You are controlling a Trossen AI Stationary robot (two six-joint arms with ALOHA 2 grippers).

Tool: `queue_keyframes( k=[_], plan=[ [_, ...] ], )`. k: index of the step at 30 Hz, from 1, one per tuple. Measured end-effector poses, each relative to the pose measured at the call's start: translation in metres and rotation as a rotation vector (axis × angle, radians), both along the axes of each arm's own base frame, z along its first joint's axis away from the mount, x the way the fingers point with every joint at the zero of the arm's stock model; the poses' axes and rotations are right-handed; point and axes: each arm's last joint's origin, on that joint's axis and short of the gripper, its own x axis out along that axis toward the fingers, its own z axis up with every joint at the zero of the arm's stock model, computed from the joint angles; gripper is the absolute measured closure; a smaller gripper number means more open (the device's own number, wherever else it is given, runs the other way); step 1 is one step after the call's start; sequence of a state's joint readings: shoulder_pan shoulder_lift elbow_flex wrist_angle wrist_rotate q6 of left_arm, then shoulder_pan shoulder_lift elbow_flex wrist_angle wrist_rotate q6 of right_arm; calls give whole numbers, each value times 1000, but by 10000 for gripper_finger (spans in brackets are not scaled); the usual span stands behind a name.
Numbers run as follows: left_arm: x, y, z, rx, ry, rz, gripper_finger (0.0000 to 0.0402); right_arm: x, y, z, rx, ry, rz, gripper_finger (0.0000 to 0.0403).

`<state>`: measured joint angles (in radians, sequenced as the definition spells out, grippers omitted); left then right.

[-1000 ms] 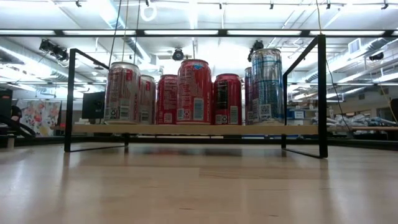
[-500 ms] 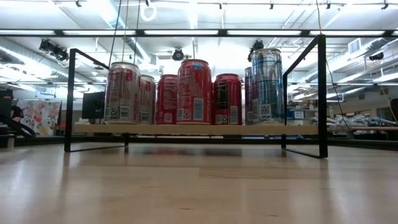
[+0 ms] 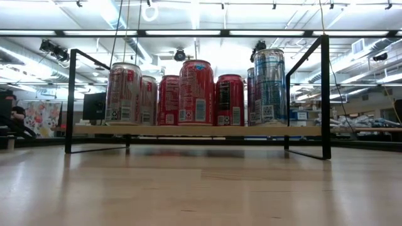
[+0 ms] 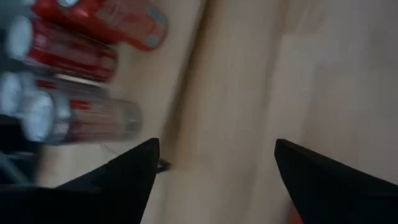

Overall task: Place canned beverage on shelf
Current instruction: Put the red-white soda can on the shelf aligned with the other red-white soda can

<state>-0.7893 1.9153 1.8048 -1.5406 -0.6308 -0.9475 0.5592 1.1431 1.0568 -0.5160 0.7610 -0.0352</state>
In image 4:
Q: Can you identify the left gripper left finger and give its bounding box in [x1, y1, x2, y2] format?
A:
[0, 138, 160, 224]

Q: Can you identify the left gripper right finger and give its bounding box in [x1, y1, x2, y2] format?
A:
[274, 138, 398, 224]

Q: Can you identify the silver diet cola can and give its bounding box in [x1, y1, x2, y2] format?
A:
[21, 90, 143, 146]

